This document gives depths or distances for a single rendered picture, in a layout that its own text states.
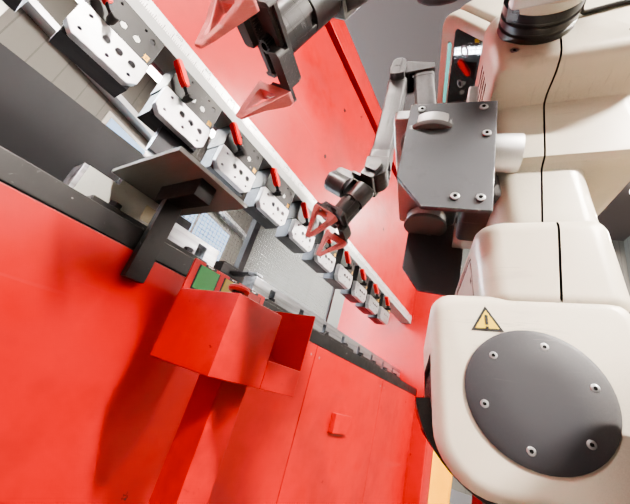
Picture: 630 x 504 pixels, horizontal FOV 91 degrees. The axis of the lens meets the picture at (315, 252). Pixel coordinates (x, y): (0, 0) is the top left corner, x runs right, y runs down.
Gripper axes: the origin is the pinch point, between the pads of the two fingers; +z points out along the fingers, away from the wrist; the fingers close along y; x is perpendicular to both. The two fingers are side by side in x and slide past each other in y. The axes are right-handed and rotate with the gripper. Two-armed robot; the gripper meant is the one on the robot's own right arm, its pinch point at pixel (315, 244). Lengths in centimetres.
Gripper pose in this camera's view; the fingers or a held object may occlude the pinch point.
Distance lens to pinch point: 75.5
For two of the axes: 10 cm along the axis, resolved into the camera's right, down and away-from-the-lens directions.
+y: -2.7, -4.6, -8.5
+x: 7.1, 5.1, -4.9
